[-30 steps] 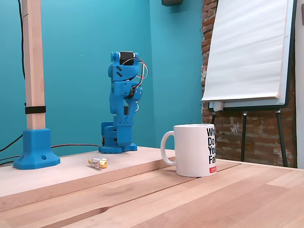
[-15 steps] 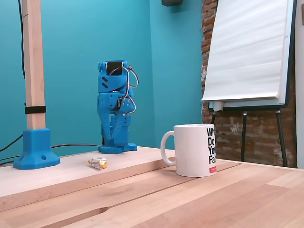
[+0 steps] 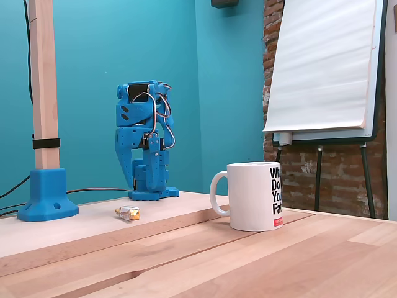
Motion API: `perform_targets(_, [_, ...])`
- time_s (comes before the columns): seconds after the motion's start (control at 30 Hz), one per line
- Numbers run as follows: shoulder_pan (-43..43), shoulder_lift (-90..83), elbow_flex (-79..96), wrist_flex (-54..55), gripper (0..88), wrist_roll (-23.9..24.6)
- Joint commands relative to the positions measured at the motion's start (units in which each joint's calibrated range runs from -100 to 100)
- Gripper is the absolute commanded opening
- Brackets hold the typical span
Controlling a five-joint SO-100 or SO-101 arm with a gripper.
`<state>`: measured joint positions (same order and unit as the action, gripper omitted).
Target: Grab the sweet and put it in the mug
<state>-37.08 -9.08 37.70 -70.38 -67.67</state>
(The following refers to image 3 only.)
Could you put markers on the white orange sweet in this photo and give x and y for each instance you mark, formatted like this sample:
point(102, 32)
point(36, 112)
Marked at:
point(128, 213)

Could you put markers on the white ceramic mug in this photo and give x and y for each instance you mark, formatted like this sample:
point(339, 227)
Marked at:
point(248, 198)

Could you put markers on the flipchart easel stand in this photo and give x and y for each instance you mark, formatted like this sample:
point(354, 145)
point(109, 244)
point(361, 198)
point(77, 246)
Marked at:
point(335, 136)

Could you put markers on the white flipchart paper pad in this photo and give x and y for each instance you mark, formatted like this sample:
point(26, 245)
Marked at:
point(322, 62)

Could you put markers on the blue post base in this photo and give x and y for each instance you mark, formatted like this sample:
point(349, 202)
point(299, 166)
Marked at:
point(46, 195)

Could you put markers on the wooden post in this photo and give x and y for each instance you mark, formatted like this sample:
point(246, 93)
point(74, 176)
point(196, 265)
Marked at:
point(45, 77)

